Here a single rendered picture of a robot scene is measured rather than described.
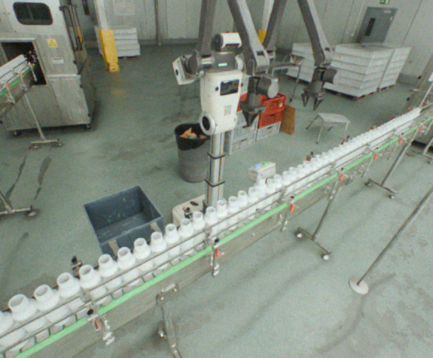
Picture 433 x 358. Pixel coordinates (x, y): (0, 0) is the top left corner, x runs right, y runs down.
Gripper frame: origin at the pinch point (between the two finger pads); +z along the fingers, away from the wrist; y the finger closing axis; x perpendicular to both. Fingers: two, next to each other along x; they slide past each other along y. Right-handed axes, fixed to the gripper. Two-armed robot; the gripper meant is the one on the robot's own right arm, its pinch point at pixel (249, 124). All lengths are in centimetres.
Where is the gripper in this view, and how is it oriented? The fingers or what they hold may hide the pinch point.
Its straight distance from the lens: 107.4
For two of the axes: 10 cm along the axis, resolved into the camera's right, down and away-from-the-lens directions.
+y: 6.1, 4.9, -6.2
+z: -0.5, 8.1, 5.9
